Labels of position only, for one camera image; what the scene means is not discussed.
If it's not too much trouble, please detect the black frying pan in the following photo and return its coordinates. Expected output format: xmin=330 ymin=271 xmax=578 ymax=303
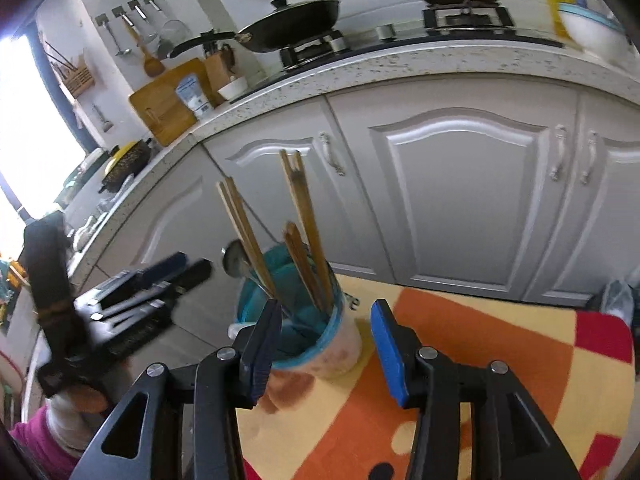
xmin=167 ymin=0 xmax=342 ymax=60

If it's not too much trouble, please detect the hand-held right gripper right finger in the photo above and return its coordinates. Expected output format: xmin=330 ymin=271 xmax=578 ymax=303
xmin=370 ymin=299 xmax=583 ymax=480

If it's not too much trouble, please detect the small white bowl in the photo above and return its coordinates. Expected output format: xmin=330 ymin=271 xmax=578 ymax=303
xmin=217 ymin=76 xmax=249 ymax=102

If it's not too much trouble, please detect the white bowl with blue rim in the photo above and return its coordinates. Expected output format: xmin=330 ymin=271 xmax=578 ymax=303
xmin=557 ymin=2 xmax=634 ymax=67

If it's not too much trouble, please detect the speckled stone countertop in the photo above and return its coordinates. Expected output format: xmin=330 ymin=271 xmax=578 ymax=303
xmin=62 ymin=40 xmax=640 ymax=281

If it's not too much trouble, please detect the metal strainer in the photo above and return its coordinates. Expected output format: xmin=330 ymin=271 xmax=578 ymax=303
xmin=145 ymin=2 xmax=190 ymax=59

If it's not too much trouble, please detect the wooden cutting board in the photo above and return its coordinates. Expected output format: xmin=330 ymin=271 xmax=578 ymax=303
xmin=129 ymin=57 xmax=216 ymax=148

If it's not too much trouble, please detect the wooden spatula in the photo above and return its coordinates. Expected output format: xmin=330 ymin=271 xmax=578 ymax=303
xmin=122 ymin=17 xmax=166 ymax=79

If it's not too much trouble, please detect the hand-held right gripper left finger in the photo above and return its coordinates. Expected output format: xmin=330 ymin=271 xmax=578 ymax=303
xmin=70 ymin=299 xmax=283 ymax=480

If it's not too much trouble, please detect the metal spoon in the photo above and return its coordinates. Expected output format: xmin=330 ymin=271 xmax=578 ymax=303
xmin=221 ymin=240 xmax=261 ymax=287

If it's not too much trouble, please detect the metal cabinet handle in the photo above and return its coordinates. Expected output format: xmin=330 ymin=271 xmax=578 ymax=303
xmin=579 ymin=131 xmax=600 ymax=185
xmin=549 ymin=125 xmax=569 ymax=182
xmin=320 ymin=132 xmax=346 ymax=177

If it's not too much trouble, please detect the black gas stove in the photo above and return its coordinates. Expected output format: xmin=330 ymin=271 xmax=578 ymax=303
xmin=265 ymin=2 xmax=566 ymax=86

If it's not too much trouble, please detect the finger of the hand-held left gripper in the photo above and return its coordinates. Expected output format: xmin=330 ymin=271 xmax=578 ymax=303
xmin=95 ymin=252 xmax=189 ymax=304
xmin=100 ymin=259 xmax=214 ymax=324

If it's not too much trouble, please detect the grey cabinet door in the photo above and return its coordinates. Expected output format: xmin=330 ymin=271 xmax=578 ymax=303
xmin=202 ymin=95 xmax=401 ymax=286
xmin=575 ymin=92 xmax=640 ymax=311
xmin=327 ymin=72 xmax=583 ymax=306
xmin=97 ymin=145 xmax=242 ymax=292

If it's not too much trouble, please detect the white and blue tube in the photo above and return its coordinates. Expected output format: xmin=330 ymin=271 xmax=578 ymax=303
xmin=175 ymin=76 xmax=211 ymax=121

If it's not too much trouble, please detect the wooden knife block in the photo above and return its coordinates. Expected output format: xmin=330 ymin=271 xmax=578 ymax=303
xmin=204 ymin=42 xmax=236 ymax=106

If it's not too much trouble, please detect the metal ladle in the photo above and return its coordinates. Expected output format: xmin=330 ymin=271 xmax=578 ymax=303
xmin=97 ymin=14 xmax=132 ymax=57

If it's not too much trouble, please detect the plastic bag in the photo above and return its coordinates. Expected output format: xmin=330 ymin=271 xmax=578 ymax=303
xmin=597 ymin=277 xmax=636 ymax=332

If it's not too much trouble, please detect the yellow pot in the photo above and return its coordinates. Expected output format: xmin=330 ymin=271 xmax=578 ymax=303
xmin=100 ymin=139 xmax=154 ymax=186

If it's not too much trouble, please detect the floral cup with blue inside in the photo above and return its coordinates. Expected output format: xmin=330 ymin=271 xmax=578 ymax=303
xmin=236 ymin=246 xmax=363 ymax=380

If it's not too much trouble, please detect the wooden wall chopstick holder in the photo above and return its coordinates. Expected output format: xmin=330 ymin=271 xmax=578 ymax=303
xmin=45 ymin=40 xmax=96 ymax=99

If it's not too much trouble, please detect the person's left hand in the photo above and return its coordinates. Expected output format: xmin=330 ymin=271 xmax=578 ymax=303
xmin=45 ymin=384 xmax=109 ymax=453

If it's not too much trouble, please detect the wooden chopstick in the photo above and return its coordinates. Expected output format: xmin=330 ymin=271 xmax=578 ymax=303
xmin=279 ymin=149 xmax=326 ymax=311
xmin=283 ymin=227 xmax=319 ymax=314
xmin=225 ymin=177 xmax=277 ymax=297
xmin=216 ymin=182 xmax=272 ymax=299
xmin=290 ymin=221 xmax=326 ymax=311
xmin=292 ymin=151 xmax=334 ymax=307

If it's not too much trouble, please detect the orange yellow printed tablecloth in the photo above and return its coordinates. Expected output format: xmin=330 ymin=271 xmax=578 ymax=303
xmin=235 ymin=272 xmax=636 ymax=480

